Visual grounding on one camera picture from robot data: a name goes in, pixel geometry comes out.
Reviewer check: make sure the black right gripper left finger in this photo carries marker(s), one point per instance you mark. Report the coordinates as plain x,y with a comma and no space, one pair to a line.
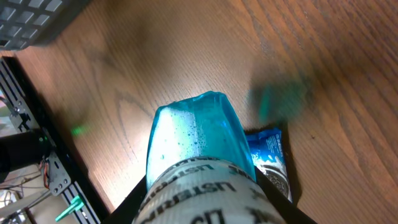
129,208

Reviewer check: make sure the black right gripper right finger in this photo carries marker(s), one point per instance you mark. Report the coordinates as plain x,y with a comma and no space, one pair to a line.
289,212

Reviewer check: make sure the black aluminium frame rail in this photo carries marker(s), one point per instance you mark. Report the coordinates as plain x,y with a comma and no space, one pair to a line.
27,112

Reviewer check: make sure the blue mouthwash bottle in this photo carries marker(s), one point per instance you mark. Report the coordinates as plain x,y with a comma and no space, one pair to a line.
199,168

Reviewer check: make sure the grey plastic shopping basket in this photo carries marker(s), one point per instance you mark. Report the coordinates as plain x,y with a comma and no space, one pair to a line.
26,23

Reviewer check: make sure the blue Oreo cookie pack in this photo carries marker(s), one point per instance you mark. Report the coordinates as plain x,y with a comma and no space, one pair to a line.
268,156

